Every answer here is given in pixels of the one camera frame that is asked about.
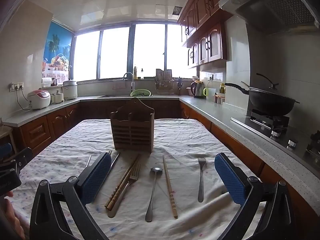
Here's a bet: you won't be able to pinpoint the grey speckled countertop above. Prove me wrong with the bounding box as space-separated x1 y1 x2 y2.
2 94 320 217

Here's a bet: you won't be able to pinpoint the red and white rice cooker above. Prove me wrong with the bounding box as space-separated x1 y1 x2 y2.
27 89 51 110

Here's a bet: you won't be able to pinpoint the green colander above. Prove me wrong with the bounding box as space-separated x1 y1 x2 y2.
130 89 152 97

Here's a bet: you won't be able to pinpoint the palm tree wall poster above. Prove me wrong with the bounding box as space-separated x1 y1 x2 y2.
42 21 73 78

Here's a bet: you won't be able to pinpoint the black wok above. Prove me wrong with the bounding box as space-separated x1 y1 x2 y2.
224 81 300 117

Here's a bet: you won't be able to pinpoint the steel spoon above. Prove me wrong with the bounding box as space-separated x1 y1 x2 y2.
145 167 163 222

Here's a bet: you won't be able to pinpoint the large white rice cooker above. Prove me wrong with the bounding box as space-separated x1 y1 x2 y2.
62 79 78 101

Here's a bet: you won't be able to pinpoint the wooden utensil holder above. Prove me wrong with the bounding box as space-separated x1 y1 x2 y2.
110 97 155 153

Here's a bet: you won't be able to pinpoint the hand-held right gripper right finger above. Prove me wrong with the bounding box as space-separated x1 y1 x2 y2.
214 152 297 240

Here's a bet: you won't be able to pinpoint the slim steel utensil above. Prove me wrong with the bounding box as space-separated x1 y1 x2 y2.
109 152 121 172

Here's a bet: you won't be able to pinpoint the glass wok lid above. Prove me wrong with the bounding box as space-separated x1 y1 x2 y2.
247 73 297 98

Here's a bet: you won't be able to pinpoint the chrome sink faucet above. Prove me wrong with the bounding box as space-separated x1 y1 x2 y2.
122 72 135 97

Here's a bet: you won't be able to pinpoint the steel fork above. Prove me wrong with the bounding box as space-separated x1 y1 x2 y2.
197 157 207 203
107 164 141 218

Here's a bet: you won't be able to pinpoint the small white cooker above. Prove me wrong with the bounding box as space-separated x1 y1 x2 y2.
51 90 64 104

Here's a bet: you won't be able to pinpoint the wooden lower cabinets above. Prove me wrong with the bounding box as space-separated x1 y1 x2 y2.
14 99 320 232

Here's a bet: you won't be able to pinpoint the wooden cabinets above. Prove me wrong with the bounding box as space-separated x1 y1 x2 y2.
14 99 320 232
179 0 240 69

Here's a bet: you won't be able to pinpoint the dish drying rack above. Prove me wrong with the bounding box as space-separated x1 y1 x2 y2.
155 69 175 95

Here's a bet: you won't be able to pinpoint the spice jar set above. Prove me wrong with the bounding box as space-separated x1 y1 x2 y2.
214 92 226 105

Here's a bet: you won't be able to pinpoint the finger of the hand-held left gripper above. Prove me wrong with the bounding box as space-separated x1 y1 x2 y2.
0 143 33 172

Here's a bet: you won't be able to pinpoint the person's left hand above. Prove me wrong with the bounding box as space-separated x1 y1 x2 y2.
4 191 26 240

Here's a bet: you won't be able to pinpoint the gas stove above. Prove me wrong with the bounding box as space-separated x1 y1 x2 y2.
231 109 320 159

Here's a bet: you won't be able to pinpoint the wooden stool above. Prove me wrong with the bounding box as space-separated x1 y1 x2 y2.
0 125 15 153

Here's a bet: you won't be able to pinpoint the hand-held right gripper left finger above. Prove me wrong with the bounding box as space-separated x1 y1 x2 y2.
29 152 112 240

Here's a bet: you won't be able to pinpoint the steel electric kettle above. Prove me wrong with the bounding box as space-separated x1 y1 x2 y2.
190 79 206 99

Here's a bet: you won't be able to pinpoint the wooden upper cabinets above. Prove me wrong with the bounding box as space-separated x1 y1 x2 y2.
179 0 240 69

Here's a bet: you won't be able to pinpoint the kitchen window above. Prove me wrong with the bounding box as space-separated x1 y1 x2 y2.
72 21 200 82

